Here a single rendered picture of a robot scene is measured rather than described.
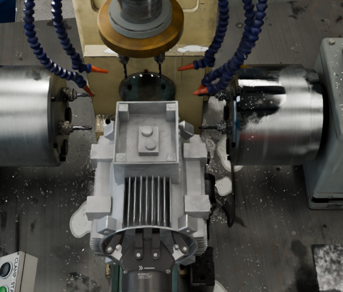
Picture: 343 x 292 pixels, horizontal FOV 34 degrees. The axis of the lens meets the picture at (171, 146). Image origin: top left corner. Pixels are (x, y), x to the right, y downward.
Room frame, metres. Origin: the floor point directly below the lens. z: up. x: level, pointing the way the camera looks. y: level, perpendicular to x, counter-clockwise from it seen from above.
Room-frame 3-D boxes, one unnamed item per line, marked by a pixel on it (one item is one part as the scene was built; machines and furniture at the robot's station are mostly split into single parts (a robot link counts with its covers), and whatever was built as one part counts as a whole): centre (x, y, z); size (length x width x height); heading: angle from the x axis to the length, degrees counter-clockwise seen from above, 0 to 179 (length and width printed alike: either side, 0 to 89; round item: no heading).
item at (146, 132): (0.49, 0.04, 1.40); 0.12 x 0.11 x 0.07; 0
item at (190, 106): (0.96, 0.06, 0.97); 0.30 x 0.11 x 0.34; 90
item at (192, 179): (0.45, 0.04, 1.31); 0.20 x 0.19 x 0.19; 0
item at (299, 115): (0.81, -0.27, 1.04); 0.41 x 0.25 x 0.25; 90
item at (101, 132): (0.88, 0.17, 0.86); 0.07 x 0.06 x 0.12; 90
